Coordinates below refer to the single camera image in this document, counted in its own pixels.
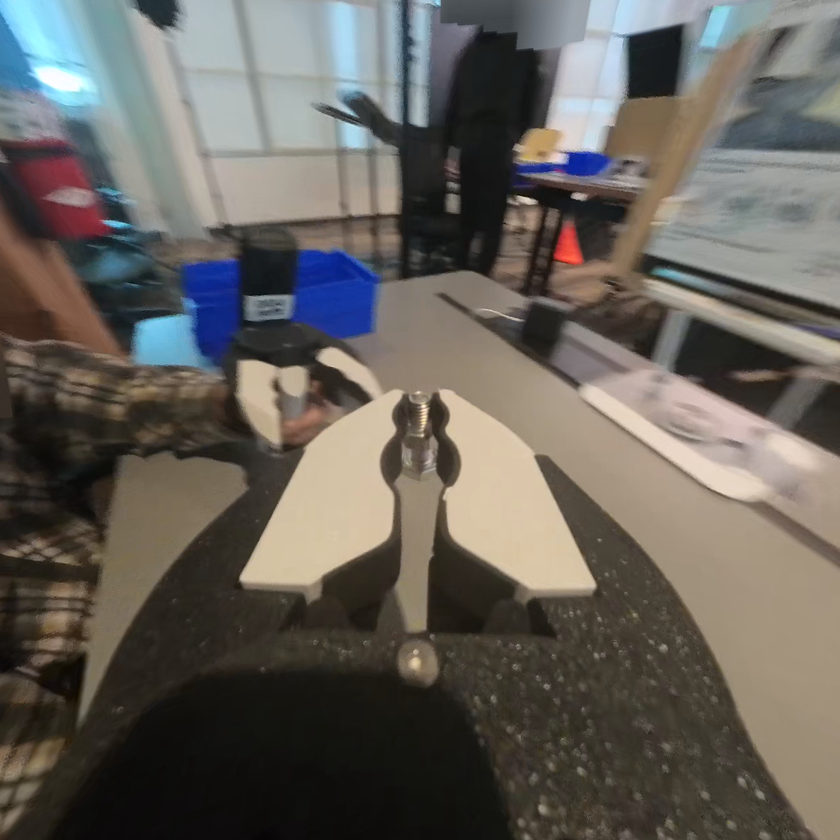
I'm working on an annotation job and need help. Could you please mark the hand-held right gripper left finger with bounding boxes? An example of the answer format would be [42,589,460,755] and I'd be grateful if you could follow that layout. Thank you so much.
[238,388,403,603]

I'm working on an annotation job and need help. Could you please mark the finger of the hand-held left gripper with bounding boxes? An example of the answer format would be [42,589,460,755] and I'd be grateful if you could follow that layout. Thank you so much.
[315,346,385,411]
[235,357,284,455]

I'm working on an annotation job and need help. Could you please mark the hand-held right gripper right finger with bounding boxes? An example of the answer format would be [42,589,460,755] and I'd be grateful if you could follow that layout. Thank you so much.
[434,388,598,603]

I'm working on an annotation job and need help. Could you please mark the large blue plastic bin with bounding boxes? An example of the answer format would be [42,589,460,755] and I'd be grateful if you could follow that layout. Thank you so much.
[182,249,382,370]

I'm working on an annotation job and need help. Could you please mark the silver hex bolt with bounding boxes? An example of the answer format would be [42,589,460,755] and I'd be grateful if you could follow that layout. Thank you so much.
[395,389,442,483]

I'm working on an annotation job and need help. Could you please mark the person's left forearm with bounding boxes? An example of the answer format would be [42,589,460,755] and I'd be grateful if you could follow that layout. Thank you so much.
[0,335,263,460]

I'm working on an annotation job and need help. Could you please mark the black office chair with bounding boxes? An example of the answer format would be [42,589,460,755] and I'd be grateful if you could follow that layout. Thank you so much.
[397,123,470,280]

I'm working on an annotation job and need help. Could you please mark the black music stand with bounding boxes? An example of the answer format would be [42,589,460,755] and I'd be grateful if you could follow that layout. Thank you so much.
[311,91,403,147]

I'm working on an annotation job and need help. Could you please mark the black charger cube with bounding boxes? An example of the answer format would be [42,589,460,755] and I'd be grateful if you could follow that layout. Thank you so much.
[521,297,577,352]

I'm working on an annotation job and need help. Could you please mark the red fire extinguisher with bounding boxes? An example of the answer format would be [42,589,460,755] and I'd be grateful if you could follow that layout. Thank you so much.
[0,138,109,242]

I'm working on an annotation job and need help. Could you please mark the black metal pole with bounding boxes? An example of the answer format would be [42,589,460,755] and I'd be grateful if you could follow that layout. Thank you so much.
[395,0,417,277]

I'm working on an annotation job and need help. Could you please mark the orange traffic cone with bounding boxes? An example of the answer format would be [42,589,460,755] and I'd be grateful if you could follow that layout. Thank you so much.
[554,220,585,266]

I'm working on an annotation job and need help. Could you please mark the person's plaid shirt torso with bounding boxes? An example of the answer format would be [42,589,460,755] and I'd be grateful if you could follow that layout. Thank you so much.
[0,446,106,840]

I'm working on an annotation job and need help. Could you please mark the yellow wooden panel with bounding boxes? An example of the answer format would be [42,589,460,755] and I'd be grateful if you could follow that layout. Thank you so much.
[521,128,565,164]

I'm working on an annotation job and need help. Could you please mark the wooden desk with black legs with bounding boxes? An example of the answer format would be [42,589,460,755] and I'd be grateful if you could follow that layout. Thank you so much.
[515,167,657,296]

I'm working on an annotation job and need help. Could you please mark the small blue bin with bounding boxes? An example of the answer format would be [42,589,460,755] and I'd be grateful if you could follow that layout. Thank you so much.
[563,151,616,179]

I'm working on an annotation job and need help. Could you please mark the wooden board with instruction sheet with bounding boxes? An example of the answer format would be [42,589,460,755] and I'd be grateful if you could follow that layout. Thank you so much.
[607,0,840,316]

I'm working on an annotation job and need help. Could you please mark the wooden post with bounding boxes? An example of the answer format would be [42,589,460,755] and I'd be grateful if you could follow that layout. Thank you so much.
[0,197,129,358]

